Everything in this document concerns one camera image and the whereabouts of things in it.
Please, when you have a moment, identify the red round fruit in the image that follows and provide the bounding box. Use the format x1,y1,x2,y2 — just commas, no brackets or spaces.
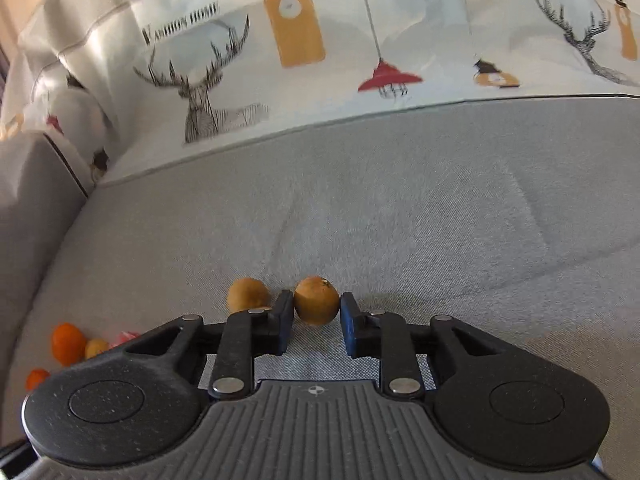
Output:
110,330,140,349

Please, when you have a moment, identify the small brown round fruit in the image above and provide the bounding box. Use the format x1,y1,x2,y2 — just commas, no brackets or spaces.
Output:
294,276,340,326
85,338,111,360
227,278,271,313

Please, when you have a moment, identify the orange tangerine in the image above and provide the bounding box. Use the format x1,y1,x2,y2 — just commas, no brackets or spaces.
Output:
51,323,88,366
25,368,50,391

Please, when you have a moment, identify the grey patterned sofa cover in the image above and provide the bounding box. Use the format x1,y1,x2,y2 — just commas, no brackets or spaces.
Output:
0,0,640,480

